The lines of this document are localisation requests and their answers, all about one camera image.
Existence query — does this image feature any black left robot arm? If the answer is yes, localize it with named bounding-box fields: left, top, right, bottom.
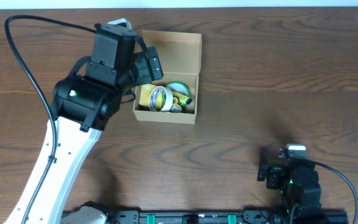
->
left=7, top=19, right=163, bottom=223

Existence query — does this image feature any cardboard box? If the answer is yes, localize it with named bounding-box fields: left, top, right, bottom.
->
left=133, top=30, right=202, bottom=124

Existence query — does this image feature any yellow highlighter marker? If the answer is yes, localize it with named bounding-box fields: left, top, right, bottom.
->
left=173, top=92, right=193, bottom=105

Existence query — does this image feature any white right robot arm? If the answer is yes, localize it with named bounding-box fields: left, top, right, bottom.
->
left=257, top=157, right=321, bottom=221

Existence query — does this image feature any clear tape roll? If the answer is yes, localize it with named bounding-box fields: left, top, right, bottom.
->
left=149, top=86, right=173, bottom=112

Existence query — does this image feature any green tape roll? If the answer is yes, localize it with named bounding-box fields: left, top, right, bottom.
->
left=165, top=82, right=190, bottom=96

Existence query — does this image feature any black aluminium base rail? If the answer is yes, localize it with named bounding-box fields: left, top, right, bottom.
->
left=60, top=210, right=349, bottom=224

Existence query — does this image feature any yellow sticky note pad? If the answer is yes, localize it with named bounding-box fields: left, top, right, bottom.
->
left=139, top=84, right=157, bottom=107

